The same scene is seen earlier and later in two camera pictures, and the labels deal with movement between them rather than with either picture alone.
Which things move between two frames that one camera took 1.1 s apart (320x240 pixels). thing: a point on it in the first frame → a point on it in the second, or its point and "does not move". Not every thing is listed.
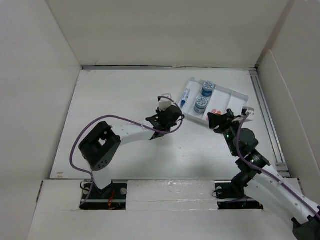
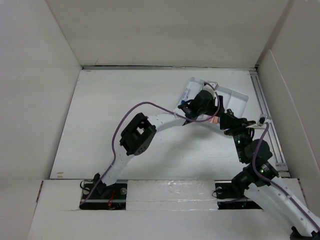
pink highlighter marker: [229, 112] does not move
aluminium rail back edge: [171, 68] does not move
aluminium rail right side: [281, 163] does not move
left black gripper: [159, 112] → [213, 108]
